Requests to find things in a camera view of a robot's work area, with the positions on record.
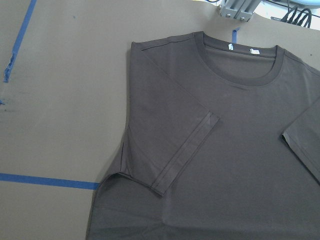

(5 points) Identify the brown t-shirt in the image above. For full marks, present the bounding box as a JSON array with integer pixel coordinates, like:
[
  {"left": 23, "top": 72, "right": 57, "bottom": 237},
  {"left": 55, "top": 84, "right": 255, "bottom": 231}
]
[{"left": 87, "top": 31, "right": 320, "bottom": 240}]

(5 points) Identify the aluminium frame post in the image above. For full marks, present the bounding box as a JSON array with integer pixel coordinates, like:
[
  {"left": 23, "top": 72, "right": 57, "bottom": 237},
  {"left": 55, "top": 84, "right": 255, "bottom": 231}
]
[{"left": 218, "top": 0, "right": 261, "bottom": 22}]

